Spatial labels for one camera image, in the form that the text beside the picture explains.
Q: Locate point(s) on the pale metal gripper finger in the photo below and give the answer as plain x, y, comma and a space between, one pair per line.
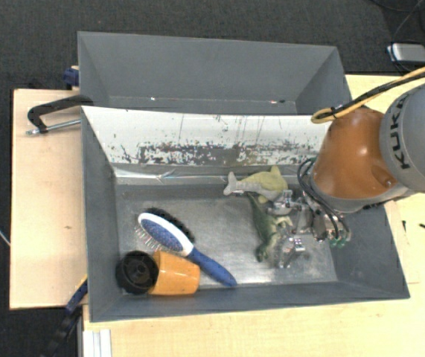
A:
282, 206
293, 252

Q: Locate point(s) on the green toy dinosaur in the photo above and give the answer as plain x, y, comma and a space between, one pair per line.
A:
266, 229

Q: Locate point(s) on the yellow and grey plush fish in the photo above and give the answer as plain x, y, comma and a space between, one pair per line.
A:
264, 182

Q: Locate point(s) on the orange cup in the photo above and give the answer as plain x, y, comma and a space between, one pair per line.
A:
178, 273

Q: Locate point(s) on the blue and white hairbrush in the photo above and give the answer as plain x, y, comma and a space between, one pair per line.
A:
167, 236

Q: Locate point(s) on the grey metal bin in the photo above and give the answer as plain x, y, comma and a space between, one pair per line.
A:
216, 69

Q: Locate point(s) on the pale wood board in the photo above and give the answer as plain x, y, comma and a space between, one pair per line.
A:
41, 199

